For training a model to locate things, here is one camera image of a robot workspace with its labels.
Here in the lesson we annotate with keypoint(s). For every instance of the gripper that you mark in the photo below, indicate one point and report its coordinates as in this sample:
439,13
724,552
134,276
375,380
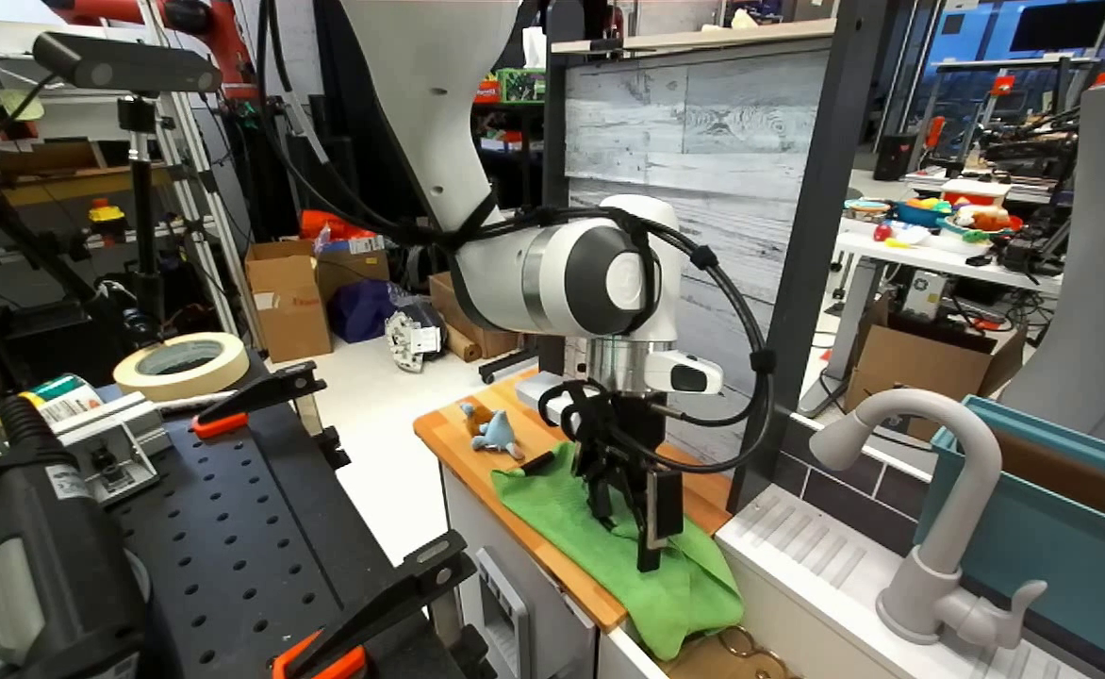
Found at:
620,429

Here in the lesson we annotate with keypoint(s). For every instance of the green towel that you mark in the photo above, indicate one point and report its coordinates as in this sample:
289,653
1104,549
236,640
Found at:
609,575

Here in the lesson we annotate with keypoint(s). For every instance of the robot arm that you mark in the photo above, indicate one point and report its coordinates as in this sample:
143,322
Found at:
439,113

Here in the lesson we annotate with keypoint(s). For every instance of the toy kitchen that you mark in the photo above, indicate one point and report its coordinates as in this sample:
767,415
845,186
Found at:
552,538

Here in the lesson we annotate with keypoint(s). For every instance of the black marker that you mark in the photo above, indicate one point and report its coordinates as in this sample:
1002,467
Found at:
537,462

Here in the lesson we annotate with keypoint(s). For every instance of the blue plush toy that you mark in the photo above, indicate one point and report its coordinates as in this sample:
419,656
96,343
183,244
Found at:
499,434

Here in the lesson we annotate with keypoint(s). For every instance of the brown plush toy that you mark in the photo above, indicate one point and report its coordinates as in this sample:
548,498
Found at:
477,419

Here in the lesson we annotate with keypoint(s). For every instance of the cardboard tube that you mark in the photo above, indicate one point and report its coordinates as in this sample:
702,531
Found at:
464,345

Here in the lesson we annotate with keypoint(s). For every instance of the flat cardboard box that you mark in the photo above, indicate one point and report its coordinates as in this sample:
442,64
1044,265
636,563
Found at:
472,325

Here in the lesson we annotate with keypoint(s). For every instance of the white and black device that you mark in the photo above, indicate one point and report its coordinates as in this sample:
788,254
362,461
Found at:
413,339

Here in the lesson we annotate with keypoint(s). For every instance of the black and orange clamp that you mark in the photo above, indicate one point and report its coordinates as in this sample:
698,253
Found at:
373,613
260,394

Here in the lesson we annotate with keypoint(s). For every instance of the grey toy tap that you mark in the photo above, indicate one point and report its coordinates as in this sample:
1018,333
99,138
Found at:
948,528

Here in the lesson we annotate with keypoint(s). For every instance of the large cardboard box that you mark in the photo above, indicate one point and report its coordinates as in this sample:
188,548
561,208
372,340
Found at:
920,368

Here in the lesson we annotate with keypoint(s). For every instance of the blue bag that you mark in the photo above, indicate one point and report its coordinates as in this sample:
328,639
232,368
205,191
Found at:
359,311

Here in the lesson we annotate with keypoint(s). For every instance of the open cardboard box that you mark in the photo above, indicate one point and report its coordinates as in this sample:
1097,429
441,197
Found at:
354,269

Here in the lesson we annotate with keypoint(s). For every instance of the teal box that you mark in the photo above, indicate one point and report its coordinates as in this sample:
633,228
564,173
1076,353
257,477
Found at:
1033,528

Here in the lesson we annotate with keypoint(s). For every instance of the tall cardboard box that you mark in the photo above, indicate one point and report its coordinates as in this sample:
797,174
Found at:
288,302

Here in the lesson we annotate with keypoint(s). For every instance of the white desk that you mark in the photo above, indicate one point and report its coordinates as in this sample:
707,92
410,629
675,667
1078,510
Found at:
948,255

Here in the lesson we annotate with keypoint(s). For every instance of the roll of masking tape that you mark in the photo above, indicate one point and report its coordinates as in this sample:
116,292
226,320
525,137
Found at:
142,370

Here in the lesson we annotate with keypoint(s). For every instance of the grey electrical box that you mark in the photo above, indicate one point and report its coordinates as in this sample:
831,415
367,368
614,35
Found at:
109,443

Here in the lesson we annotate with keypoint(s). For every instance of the black power plug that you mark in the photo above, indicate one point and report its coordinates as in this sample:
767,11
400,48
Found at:
53,566

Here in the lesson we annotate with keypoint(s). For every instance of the yellow emergency stop button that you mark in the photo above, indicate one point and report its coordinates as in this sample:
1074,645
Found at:
107,213

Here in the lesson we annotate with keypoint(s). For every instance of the camera on mount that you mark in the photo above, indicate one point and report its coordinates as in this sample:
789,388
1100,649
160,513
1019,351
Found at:
123,61

